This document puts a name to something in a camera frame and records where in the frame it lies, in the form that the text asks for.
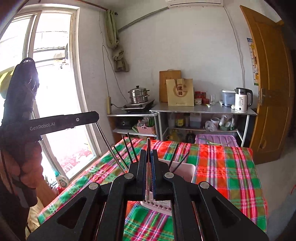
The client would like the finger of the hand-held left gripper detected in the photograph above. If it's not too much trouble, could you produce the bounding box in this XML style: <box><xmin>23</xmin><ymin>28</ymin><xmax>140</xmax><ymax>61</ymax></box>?
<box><xmin>57</xmin><ymin>111</ymin><xmax>100</xmax><ymax>131</ymax></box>

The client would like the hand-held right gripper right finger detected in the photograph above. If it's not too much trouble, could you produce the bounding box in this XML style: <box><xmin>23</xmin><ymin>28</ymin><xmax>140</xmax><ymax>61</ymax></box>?
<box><xmin>151</xmin><ymin>149</ymin><xmax>270</xmax><ymax>241</ymax></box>

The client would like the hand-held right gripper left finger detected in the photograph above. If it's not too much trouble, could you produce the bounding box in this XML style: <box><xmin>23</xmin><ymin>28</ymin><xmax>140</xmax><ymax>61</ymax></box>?
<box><xmin>27</xmin><ymin>149</ymin><xmax>148</xmax><ymax>241</ymax></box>

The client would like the black chopstick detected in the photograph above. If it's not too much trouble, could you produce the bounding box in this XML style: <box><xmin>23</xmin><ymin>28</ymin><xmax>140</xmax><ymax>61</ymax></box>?
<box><xmin>127</xmin><ymin>133</ymin><xmax>140</xmax><ymax>163</ymax></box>
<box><xmin>173</xmin><ymin>153</ymin><xmax>189</xmax><ymax>173</ymax></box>
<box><xmin>168</xmin><ymin>143</ymin><xmax>179</xmax><ymax>169</ymax></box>
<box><xmin>122</xmin><ymin>137</ymin><xmax>134</xmax><ymax>163</ymax></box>

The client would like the pink plastic utensil basket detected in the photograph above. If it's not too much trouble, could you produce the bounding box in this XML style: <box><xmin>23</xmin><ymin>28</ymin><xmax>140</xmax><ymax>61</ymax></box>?
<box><xmin>140</xmin><ymin>159</ymin><xmax>195</xmax><ymax>212</ymax></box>

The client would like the silver metal chopstick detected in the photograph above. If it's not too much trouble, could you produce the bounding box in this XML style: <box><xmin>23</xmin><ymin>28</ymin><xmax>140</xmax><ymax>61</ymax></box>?
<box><xmin>96</xmin><ymin>122</ymin><xmax>130</xmax><ymax>174</ymax></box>

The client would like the person's left hand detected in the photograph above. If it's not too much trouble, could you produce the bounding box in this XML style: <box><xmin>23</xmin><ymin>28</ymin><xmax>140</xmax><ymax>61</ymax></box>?
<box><xmin>0</xmin><ymin>141</ymin><xmax>45</xmax><ymax>186</ymax></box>

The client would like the metal shelf stand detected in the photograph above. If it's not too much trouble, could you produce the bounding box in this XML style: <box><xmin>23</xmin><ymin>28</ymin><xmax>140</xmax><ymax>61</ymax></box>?
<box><xmin>107</xmin><ymin>112</ymin><xmax>160</xmax><ymax>139</ymax></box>

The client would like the red window decoration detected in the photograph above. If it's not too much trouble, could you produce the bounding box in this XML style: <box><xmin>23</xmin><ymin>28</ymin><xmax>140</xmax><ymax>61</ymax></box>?
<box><xmin>58</xmin><ymin>151</ymin><xmax>97</xmax><ymax>174</ymax></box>

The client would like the yellow cooking oil bottle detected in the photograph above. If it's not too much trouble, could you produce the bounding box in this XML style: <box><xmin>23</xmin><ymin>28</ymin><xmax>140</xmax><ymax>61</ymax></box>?
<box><xmin>168</xmin><ymin>129</ymin><xmax>183</xmax><ymax>141</ymax></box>

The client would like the pink woven basket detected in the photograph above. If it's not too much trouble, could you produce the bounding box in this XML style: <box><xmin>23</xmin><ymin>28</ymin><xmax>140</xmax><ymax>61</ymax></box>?
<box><xmin>137</xmin><ymin>125</ymin><xmax>156</xmax><ymax>135</ymax></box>

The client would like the window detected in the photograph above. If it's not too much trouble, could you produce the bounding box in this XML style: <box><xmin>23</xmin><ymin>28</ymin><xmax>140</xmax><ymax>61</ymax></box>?
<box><xmin>0</xmin><ymin>10</ymin><xmax>104</xmax><ymax>181</ymax></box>

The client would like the black induction cooker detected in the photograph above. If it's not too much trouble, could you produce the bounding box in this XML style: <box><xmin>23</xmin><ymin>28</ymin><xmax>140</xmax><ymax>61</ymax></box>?
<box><xmin>122</xmin><ymin>100</ymin><xmax>155</xmax><ymax>110</ymax></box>

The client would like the stainless steel steamer pot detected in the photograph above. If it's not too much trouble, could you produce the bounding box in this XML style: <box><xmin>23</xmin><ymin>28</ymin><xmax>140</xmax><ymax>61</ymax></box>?
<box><xmin>128</xmin><ymin>85</ymin><xmax>150</xmax><ymax>105</ymax></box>

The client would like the plaid tablecloth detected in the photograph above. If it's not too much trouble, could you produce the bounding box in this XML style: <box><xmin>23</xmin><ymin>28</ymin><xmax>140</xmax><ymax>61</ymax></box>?
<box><xmin>37</xmin><ymin>138</ymin><xmax>269</xmax><ymax>241</ymax></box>

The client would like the dark liquid jug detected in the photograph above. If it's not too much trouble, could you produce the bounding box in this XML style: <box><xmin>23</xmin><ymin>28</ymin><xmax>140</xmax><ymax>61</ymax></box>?
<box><xmin>190</xmin><ymin>113</ymin><xmax>203</xmax><ymax>128</ymax></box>

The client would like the purple plastic crate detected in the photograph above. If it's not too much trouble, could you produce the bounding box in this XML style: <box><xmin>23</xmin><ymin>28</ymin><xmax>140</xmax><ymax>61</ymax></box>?
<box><xmin>195</xmin><ymin>134</ymin><xmax>238</xmax><ymax>147</ymax></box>

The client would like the white plastic bag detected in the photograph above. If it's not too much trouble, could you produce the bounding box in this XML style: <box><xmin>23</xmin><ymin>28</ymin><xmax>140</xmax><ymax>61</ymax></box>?
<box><xmin>205</xmin><ymin>120</ymin><xmax>218</xmax><ymax>131</ymax></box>

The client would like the wooden cutting board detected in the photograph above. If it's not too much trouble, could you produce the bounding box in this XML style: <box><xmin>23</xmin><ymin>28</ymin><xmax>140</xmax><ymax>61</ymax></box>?
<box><xmin>159</xmin><ymin>70</ymin><xmax>182</xmax><ymax>103</ymax></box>

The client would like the metal kitchen table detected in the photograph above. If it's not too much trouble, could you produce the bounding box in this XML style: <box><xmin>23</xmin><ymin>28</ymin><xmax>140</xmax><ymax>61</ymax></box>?
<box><xmin>150</xmin><ymin>103</ymin><xmax>258</xmax><ymax>147</ymax></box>

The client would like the tied beige curtain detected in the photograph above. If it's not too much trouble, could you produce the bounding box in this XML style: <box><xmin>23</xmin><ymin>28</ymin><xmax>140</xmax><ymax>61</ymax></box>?
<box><xmin>105</xmin><ymin>9</ymin><xmax>129</xmax><ymax>73</ymax></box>

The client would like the tan paper bag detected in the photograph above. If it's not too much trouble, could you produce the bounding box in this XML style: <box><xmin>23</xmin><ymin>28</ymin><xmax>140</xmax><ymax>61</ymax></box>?
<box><xmin>166</xmin><ymin>78</ymin><xmax>195</xmax><ymax>106</ymax></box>

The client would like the clear plastic bag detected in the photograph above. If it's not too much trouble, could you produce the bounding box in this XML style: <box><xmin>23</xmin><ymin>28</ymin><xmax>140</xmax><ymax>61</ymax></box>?
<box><xmin>220</xmin><ymin>115</ymin><xmax>236</xmax><ymax>128</ymax></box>

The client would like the clear plastic container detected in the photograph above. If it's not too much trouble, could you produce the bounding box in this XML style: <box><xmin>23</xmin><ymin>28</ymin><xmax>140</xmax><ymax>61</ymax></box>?
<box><xmin>222</xmin><ymin>90</ymin><xmax>237</xmax><ymax>107</ymax></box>

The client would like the white electric kettle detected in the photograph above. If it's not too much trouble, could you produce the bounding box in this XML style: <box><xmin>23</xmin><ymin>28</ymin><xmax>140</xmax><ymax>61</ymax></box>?
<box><xmin>234</xmin><ymin>87</ymin><xmax>253</xmax><ymax>113</ymax></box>

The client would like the brass door lock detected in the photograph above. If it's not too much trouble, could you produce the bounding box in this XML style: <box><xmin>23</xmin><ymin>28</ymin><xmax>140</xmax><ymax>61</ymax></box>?
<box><xmin>260</xmin><ymin>88</ymin><xmax>270</xmax><ymax>106</ymax></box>

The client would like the wooden door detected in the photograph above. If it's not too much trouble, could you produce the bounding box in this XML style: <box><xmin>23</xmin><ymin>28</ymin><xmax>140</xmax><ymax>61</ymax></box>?
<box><xmin>240</xmin><ymin>5</ymin><xmax>295</xmax><ymax>165</ymax></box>

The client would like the giraffe height chart poster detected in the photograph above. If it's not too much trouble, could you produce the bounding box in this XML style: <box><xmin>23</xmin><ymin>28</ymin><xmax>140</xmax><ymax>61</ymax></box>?
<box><xmin>246</xmin><ymin>37</ymin><xmax>259</xmax><ymax>87</ymax></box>

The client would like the white air conditioner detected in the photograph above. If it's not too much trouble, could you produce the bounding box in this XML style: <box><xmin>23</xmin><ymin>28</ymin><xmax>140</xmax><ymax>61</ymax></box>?
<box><xmin>166</xmin><ymin>0</ymin><xmax>223</xmax><ymax>8</ymax></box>

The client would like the grey wall pipe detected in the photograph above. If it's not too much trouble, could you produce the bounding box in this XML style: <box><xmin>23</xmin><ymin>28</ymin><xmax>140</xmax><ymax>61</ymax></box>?
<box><xmin>118</xmin><ymin>7</ymin><xmax>169</xmax><ymax>32</ymax></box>

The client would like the grey wall cable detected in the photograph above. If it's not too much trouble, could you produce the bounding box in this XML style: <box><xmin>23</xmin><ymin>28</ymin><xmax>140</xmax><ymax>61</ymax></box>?
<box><xmin>223</xmin><ymin>7</ymin><xmax>245</xmax><ymax>88</ymax></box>

